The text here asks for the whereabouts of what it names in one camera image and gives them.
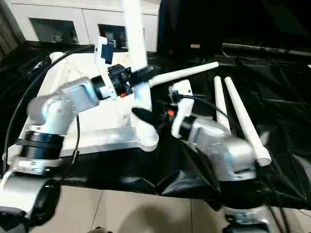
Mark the black work mat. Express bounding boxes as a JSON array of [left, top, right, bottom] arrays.
[[0, 41, 311, 209]]

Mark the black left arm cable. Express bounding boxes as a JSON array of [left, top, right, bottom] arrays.
[[2, 46, 98, 166]]

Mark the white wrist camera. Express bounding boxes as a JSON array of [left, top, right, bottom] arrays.
[[93, 36, 118, 99], [168, 81, 196, 139]]

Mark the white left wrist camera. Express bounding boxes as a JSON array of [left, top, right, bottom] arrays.
[[93, 36, 118, 99]]

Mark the white plastic table top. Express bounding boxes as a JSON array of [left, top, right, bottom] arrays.
[[4, 51, 160, 157]]

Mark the white glass-door cabinet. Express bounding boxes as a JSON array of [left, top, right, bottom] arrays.
[[0, 0, 161, 53]]

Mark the white plastic table leg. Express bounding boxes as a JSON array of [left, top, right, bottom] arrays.
[[224, 77, 272, 167], [121, 0, 154, 142], [147, 62, 220, 89], [214, 76, 232, 133]]

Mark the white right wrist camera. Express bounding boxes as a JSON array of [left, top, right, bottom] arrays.
[[168, 81, 196, 139]]

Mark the grey curtain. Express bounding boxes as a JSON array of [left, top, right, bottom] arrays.
[[0, 7, 24, 56]]

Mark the black backdrop cloth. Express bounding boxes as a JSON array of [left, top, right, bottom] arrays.
[[156, 0, 311, 66]]

